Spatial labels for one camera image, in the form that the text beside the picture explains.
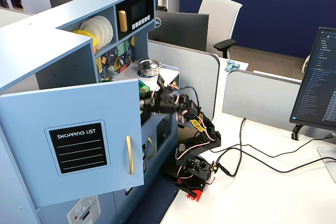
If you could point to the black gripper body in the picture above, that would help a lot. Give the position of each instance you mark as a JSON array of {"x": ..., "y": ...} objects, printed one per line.
[{"x": 151, "y": 102}]

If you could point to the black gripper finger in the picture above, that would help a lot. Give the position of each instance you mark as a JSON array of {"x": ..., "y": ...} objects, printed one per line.
[
  {"x": 147, "y": 102},
  {"x": 151, "y": 110}
]

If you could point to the green toy pineapple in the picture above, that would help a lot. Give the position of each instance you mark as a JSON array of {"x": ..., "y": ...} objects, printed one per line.
[{"x": 143, "y": 86}]

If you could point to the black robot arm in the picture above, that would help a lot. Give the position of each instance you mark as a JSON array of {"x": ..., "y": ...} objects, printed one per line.
[{"x": 202, "y": 129}]

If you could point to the red robot base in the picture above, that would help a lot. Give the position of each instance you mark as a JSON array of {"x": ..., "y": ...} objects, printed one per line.
[{"x": 193, "y": 187}]

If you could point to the blue cabinet door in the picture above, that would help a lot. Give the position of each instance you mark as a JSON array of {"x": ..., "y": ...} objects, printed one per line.
[{"x": 31, "y": 119}]

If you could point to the grey desk divider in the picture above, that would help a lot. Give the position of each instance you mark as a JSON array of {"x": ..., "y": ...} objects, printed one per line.
[
  {"x": 260, "y": 98},
  {"x": 189, "y": 77}
]

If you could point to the silver toy pot with lid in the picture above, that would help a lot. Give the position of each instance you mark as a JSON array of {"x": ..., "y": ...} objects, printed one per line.
[{"x": 149, "y": 67}]

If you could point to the toy hanging utensil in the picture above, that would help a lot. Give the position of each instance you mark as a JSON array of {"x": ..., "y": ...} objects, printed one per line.
[{"x": 119, "y": 62}]

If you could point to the toy grater utensil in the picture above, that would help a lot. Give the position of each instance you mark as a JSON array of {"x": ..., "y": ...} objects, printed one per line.
[{"x": 110, "y": 69}]

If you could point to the black Dell monitor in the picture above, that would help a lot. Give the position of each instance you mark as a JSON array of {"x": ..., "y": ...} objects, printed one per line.
[{"x": 181, "y": 30}]

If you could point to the blue cloth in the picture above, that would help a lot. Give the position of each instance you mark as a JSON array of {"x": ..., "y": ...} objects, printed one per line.
[{"x": 231, "y": 66}]

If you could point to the white toy plate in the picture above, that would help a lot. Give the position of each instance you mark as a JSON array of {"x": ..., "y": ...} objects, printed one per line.
[
  {"x": 110, "y": 28},
  {"x": 90, "y": 32},
  {"x": 103, "y": 31}
]

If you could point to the black toy microwave door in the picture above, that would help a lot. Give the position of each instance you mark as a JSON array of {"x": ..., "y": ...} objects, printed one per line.
[{"x": 136, "y": 11}]

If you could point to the yellow toy plate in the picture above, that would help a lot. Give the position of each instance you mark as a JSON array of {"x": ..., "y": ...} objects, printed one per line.
[{"x": 81, "y": 33}]

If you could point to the white office chair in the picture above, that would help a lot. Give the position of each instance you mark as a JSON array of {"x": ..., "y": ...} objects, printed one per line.
[{"x": 219, "y": 16}]

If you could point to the light blue play kitchen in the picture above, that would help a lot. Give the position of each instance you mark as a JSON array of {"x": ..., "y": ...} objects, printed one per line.
[{"x": 39, "y": 51}]

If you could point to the monitor showing code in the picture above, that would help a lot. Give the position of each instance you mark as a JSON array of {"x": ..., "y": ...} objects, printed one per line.
[{"x": 317, "y": 82}]

